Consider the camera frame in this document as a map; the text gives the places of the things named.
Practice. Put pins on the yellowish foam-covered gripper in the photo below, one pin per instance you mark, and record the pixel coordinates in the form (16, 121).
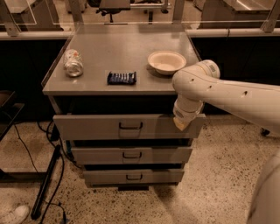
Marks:
(183, 114)

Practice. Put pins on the grey top drawer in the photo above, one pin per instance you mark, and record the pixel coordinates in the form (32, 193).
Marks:
(105, 127)

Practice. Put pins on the grey drawer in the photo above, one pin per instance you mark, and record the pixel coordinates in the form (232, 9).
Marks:
(113, 156)
(124, 177)
(105, 127)

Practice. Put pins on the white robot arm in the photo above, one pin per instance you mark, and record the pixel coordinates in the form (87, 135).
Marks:
(255, 103)

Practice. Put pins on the grey middle drawer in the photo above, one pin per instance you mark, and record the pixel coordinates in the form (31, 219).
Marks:
(113, 156)

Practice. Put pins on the grey bottom drawer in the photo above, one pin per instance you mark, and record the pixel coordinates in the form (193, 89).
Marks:
(124, 177)

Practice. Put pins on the grey metal drawer cabinet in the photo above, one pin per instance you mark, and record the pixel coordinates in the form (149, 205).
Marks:
(120, 48)

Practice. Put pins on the white paper bowl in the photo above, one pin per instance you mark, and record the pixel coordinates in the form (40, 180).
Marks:
(166, 62)

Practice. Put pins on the dark blue snack packet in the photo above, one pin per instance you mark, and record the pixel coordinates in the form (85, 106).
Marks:
(122, 78)

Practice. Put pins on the crushed silver soda can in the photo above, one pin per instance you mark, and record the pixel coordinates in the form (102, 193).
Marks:
(73, 63)

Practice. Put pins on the black office chair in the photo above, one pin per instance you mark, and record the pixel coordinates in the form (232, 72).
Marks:
(110, 7)

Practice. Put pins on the black bar on floor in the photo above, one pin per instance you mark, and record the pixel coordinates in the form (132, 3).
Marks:
(36, 210)

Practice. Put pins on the dark side table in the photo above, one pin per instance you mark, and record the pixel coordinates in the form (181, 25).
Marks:
(9, 110)

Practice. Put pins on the white sneaker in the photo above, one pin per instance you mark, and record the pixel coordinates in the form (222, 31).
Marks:
(16, 216)

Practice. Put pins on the black middle drawer handle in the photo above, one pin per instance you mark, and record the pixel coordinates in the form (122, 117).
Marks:
(132, 155)

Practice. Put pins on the black bottom drawer handle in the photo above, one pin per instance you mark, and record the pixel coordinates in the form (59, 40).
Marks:
(134, 177)

